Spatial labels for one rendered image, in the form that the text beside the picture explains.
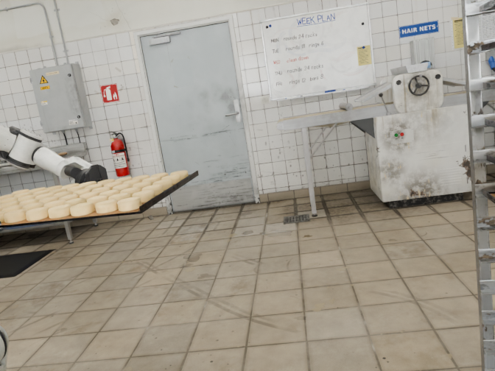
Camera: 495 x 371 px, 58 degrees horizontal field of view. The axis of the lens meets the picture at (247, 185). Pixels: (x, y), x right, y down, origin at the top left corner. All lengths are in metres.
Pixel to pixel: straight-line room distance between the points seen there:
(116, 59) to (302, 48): 2.05
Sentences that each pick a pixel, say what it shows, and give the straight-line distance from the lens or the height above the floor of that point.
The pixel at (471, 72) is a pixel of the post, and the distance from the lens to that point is 1.27.
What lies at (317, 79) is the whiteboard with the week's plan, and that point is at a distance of 4.99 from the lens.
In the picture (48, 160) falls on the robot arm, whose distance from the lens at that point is 1.71.
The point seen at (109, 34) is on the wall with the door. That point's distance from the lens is 5.38.
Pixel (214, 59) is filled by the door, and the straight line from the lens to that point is 5.09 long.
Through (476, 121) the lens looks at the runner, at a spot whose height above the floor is 1.05.
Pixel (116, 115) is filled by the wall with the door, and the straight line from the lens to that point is 5.35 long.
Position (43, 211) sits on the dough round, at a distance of 1.09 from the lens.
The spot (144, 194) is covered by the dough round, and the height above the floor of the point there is 1.02.
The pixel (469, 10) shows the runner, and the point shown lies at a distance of 1.28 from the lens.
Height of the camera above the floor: 1.19
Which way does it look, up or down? 11 degrees down
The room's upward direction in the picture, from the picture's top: 9 degrees counter-clockwise
